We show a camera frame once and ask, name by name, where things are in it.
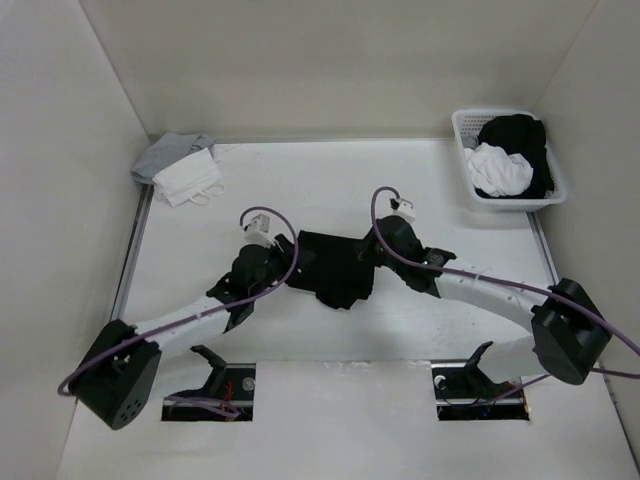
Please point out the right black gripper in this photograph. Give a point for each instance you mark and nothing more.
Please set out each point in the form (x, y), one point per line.
(367, 244)

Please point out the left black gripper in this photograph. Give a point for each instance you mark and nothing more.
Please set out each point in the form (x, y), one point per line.
(285, 252)

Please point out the black tank top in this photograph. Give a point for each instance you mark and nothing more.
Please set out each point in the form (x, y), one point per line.
(336, 277)

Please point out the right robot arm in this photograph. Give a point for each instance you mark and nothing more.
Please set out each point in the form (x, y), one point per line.
(559, 341)

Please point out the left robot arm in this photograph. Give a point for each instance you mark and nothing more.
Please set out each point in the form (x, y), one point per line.
(116, 377)

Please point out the crumpled white tank top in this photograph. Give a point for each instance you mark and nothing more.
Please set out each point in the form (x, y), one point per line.
(498, 174)

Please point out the folded white tank top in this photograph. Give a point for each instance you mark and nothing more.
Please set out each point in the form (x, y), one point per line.
(195, 179)

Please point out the folded grey tank top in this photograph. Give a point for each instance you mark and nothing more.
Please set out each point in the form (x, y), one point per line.
(167, 150)

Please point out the black garment in basket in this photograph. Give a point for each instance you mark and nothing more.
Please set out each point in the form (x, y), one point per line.
(521, 134)

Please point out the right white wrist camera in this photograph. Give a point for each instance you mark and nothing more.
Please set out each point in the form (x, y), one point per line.
(404, 209)

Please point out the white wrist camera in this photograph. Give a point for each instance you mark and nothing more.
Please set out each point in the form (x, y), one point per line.
(256, 232)
(404, 209)

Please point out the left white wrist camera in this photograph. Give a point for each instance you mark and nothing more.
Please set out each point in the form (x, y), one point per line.
(256, 232)

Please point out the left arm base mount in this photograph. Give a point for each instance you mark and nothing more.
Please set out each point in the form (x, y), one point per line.
(227, 395)

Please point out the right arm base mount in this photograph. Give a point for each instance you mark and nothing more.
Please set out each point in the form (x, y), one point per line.
(464, 393)

